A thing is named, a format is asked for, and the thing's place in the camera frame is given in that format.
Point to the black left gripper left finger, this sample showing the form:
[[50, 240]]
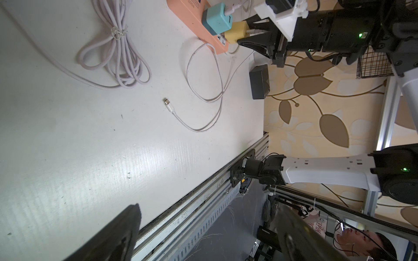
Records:
[[115, 242]]

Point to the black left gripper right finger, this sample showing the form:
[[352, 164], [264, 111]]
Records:
[[299, 242]]

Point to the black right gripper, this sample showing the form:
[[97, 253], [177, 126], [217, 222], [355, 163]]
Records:
[[345, 32]]

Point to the yellow charger plug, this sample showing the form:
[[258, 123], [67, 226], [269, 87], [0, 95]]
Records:
[[238, 31]]

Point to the teal charger plug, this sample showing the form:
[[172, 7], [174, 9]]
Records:
[[215, 20]]

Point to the white charging cable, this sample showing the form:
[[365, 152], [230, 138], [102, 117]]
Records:
[[116, 52]]

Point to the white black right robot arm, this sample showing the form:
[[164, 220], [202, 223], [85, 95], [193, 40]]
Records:
[[316, 109]]

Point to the black box on table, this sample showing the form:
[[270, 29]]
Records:
[[259, 82]]

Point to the person head outside cell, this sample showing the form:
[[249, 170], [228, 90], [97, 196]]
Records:
[[355, 243]]

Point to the pink power strip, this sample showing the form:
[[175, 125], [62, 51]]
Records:
[[190, 12]]

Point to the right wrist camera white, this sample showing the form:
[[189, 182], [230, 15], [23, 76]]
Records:
[[284, 14]]

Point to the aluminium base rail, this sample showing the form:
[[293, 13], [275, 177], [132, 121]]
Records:
[[176, 233]]

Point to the black wire basket right wall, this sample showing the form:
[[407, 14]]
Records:
[[373, 65]]

